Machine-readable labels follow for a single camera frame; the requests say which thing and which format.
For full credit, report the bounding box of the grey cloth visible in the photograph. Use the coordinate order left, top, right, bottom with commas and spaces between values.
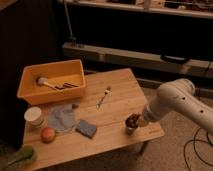
48, 104, 75, 133

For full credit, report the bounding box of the white cylindrical container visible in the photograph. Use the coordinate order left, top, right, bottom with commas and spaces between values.
24, 106, 44, 127

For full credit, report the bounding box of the yellow plastic bin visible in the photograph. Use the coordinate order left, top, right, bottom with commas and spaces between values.
17, 59, 86, 105

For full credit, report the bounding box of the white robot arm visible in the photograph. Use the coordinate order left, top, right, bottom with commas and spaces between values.
143, 79, 213, 135

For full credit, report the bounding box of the black cable on floor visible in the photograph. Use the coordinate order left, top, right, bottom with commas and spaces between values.
183, 127, 213, 168

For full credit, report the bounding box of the white brush in bin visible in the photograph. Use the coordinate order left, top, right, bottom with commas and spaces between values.
36, 77, 56, 90

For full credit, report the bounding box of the dark grapes bunch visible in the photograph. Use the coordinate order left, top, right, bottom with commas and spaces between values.
125, 114, 140, 128

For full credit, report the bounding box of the red apple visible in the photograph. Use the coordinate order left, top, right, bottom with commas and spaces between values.
41, 127, 56, 143

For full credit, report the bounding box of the green plush toy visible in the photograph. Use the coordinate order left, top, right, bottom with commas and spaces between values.
0, 145, 37, 171

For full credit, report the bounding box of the wooden table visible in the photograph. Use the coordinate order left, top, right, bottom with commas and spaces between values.
24, 69, 164, 171

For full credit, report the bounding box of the long metal shelf rail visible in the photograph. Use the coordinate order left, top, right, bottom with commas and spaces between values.
62, 42, 213, 79

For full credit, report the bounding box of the metal cup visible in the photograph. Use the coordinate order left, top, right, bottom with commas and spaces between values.
125, 118, 138, 135

